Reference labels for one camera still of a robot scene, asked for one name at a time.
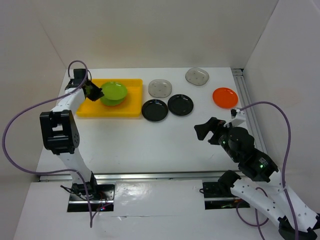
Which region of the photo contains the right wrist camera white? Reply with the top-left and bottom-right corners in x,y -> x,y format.
223,108 -> 246,128

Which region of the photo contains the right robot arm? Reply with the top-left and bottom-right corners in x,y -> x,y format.
194,117 -> 320,240

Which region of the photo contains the aluminium rail right side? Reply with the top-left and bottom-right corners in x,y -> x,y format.
231,68 -> 265,152

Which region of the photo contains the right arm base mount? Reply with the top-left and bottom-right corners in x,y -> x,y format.
199,182 -> 250,210

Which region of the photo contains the black plate right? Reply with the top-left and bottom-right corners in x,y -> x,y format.
167,94 -> 194,117

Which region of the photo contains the aluminium rail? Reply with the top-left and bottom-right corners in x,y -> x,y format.
39,171 -> 225,182
231,68 -> 265,152

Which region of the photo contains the green plate front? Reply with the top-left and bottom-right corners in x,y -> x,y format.
99,97 -> 126,107

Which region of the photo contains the yellow plastic bin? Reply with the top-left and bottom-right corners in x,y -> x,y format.
76,78 -> 143,118

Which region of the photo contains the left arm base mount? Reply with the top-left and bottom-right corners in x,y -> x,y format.
60,183 -> 115,213

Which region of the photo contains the green plate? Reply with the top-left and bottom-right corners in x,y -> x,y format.
101,81 -> 128,101
99,97 -> 126,107

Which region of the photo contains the grey translucent plate right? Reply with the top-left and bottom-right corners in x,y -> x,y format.
185,67 -> 210,86

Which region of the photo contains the aluminium rail front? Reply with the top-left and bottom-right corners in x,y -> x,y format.
39,171 -> 225,182

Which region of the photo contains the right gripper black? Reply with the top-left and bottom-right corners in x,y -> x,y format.
193,115 -> 239,162

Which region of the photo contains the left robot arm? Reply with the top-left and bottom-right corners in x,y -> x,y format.
39,68 -> 104,200

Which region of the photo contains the grey translucent plate left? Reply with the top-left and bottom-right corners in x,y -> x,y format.
148,79 -> 172,98

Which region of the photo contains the grey translucent plate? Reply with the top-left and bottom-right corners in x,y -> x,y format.
148,79 -> 172,98
185,67 -> 210,86

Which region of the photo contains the orange plate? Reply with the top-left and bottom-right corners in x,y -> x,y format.
212,87 -> 239,109
102,101 -> 123,108

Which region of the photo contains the black plate left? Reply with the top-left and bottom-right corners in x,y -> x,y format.
141,99 -> 169,122

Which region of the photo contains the black plate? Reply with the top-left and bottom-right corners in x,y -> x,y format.
167,94 -> 194,117
141,99 -> 169,122

